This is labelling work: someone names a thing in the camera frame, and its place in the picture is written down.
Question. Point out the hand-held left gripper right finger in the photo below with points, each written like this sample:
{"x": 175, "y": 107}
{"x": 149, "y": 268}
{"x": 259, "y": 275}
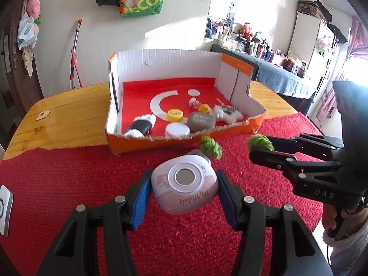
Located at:
{"x": 227, "y": 199}

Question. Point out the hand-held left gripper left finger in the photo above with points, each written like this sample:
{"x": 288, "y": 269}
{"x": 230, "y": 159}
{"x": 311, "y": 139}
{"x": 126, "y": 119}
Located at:
{"x": 141, "y": 204}

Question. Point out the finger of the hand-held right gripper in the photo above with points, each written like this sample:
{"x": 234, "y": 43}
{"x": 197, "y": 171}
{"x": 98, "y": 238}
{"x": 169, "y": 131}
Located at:
{"x": 284, "y": 145}
{"x": 273, "y": 159}

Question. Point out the green fuzzy scrunchie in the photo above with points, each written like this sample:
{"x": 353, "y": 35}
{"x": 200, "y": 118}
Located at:
{"x": 260, "y": 143}
{"x": 210, "y": 147}

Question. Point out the pink mini camera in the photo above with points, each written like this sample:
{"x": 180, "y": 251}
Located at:
{"x": 172, "y": 201}

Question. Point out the white fluffy plush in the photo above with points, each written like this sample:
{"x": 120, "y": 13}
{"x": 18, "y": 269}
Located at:
{"x": 233, "y": 117}

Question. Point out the checkered ribbon bow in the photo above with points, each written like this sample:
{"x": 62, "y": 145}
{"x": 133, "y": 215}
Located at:
{"x": 231, "y": 108}

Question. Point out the white rabbit charm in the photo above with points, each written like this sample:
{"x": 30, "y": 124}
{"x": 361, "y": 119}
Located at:
{"x": 220, "y": 112}

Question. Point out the black white sushi plush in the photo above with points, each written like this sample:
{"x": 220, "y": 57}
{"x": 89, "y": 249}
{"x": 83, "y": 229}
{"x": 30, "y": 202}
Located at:
{"x": 139, "y": 126}

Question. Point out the grey eyeshadow case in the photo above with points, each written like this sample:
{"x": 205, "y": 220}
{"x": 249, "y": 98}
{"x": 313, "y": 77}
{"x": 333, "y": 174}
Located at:
{"x": 201, "y": 121}

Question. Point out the white round jar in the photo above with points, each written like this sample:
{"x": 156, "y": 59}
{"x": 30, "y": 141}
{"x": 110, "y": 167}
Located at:
{"x": 176, "y": 129}

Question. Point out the yellow duck toy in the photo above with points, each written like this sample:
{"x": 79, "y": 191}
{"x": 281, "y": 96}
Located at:
{"x": 204, "y": 108}

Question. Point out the yellow lidded jar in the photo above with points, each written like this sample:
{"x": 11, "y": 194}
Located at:
{"x": 175, "y": 115}

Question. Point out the small pink toy figure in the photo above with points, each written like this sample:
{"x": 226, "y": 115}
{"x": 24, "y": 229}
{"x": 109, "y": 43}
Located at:
{"x": 194, "y": 102}

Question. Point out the orange cardboard box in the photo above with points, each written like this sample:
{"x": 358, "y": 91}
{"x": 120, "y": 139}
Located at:
{"x": 172, "y": 63}

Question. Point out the person's right forearm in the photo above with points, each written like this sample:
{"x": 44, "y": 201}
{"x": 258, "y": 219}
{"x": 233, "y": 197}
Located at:
{"x": 348, "y": 256}

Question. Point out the person's right hand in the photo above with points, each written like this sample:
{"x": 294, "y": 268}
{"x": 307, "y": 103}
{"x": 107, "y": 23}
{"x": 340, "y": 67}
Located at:
{"x": 327, "y": 218}

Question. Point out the side table with denim cloth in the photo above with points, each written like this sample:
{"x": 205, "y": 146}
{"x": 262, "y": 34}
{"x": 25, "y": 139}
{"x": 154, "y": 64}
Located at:
{"x": 281, "y": 74}

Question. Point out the red knit blanket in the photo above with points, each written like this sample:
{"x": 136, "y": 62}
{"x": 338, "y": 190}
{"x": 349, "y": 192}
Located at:
{"x": 72, "y": 184}

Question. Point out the cluttered side table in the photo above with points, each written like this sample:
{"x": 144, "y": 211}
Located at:
{"x": 264, "y": 50}

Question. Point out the pink curtain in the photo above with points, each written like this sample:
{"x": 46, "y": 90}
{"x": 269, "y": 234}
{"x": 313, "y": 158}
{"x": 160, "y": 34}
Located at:
{"x": 353, "y": 51}

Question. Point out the white green hanging plush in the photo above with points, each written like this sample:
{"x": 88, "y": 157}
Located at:
{"x": 325, "y": 44}

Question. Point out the white wardrobe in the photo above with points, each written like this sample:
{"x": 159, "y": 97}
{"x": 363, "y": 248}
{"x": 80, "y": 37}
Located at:
{"x": 307, "y": 34}

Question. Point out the black clothing on wardrobe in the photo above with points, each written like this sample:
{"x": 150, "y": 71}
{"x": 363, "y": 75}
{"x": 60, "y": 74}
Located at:
{"x": 335, "y": 30}

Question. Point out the pink kangaroo plush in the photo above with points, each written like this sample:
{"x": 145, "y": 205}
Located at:
{"x": 246, "y": 30}

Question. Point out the small wooden tag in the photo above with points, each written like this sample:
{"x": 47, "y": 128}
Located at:
{"x": 43, "y": 115}

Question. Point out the white flat device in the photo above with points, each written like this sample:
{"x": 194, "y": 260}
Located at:
{"x": 5, "y": 212}

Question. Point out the patterned suitcase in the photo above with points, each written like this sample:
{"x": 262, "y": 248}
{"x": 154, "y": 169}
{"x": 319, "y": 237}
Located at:
{"x": 310, "y": 8}

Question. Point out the dark brown door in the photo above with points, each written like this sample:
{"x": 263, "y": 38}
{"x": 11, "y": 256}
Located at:
{"x": 17, "y": 92}

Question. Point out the cream cloth pouch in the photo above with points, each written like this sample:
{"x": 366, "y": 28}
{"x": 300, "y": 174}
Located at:
{"x": 28, "y": 60}

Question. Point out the red tassel charm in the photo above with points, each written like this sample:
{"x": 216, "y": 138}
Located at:
{"x": 122, "y": 5}

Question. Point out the metal door lock plate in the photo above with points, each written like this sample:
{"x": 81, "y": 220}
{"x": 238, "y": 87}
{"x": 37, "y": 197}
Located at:
{"x": 7, "y": 54}

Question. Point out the clear plastic bag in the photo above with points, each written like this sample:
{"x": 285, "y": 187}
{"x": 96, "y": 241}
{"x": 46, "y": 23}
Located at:
{"x": 27, "y": 33}

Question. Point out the pink pig plush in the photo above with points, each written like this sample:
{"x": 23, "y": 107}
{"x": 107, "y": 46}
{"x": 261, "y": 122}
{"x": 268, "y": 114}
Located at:
{"x": 33, "y": 5}

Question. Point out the wall mirror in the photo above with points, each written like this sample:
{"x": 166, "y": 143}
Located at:
{"x": 224, "y": 0}

